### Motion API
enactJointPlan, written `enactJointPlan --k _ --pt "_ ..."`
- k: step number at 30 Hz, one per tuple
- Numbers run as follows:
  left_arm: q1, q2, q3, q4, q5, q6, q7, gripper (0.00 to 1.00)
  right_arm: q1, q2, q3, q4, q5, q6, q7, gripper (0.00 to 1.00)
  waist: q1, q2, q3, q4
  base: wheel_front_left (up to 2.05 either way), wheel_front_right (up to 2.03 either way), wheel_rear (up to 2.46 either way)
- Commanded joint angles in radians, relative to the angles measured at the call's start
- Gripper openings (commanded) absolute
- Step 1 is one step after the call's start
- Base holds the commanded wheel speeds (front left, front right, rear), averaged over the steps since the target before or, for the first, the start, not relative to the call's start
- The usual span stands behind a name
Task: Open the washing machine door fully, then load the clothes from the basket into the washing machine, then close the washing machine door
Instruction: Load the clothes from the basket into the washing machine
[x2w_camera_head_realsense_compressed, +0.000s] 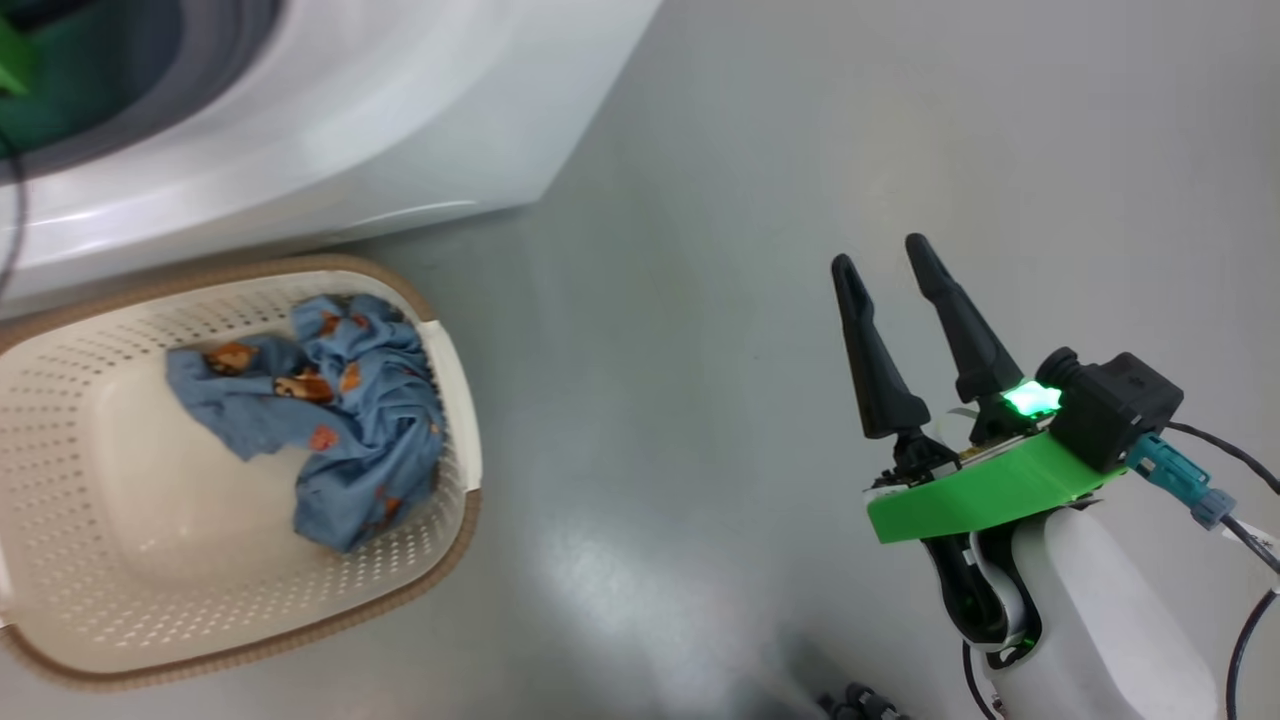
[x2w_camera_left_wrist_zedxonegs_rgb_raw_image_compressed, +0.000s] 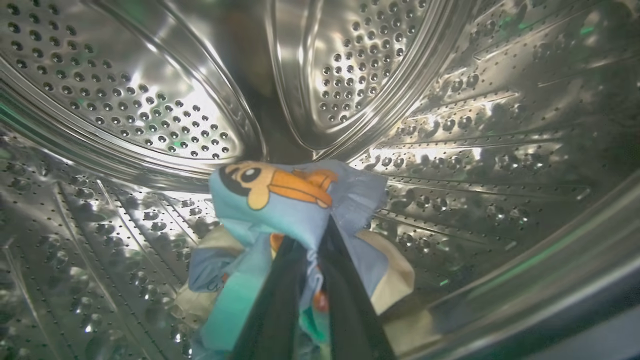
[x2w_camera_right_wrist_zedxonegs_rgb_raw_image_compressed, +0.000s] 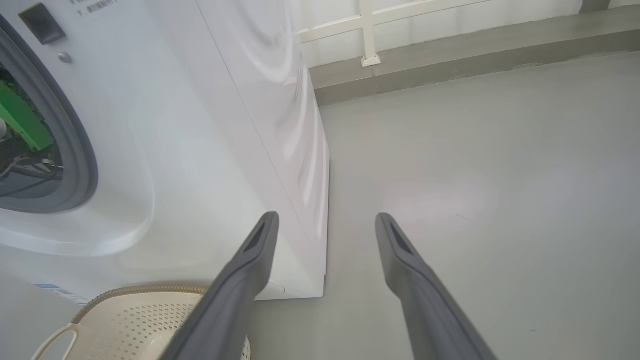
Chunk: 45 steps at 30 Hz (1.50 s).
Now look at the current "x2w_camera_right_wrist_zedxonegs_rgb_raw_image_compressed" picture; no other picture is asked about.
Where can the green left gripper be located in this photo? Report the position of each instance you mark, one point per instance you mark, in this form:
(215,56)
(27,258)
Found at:
(22,120)

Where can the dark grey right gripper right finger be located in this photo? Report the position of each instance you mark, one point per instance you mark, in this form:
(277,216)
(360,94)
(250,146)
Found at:
(425,310)

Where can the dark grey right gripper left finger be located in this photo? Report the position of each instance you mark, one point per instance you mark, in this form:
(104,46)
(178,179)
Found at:
(235,300)

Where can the white front-load washing machine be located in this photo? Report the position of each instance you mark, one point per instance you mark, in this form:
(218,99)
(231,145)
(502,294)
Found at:
(200,150)

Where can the round white filter cover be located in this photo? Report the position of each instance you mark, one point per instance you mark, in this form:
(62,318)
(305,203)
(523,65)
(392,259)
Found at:
(272,290)

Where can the small silver round screw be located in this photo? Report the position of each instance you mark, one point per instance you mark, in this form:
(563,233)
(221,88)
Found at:
(64,57)

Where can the cream perforated laundry basket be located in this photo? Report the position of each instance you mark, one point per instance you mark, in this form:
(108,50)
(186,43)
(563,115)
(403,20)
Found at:
(130,325)

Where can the blue energy label sticker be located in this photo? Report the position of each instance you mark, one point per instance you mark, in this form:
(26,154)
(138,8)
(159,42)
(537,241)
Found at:
(55,290)

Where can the white metal railing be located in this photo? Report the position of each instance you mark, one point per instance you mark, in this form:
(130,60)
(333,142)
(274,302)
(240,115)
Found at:
(369,40)

